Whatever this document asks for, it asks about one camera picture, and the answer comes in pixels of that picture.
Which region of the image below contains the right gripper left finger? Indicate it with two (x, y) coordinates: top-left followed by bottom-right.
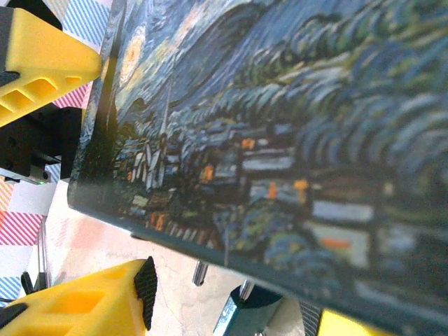
(0, 256), (158, 336)

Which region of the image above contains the small teal padlock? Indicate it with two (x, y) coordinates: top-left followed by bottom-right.
(191, 260), (285, 336)

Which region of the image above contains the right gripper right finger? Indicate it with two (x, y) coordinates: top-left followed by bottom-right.
(299, 300), (397, 336)

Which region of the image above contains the starry night tin box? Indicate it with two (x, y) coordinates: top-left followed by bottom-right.
(68, 0), (448, 336)

